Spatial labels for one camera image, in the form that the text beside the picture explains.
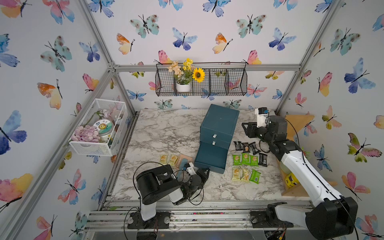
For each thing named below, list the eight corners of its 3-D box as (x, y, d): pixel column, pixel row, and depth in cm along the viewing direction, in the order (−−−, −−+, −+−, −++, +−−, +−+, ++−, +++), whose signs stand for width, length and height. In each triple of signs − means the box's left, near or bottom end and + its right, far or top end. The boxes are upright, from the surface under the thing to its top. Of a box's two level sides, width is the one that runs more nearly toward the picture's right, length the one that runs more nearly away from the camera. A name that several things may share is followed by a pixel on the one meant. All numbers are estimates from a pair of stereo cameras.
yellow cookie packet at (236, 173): (231, 179, 89) (232, 178, 87) (232, 168, 93) (232, 166, 91) (239, 181, 88) (240, 179, 86) (239, 169, 93) (240, 168, 91)
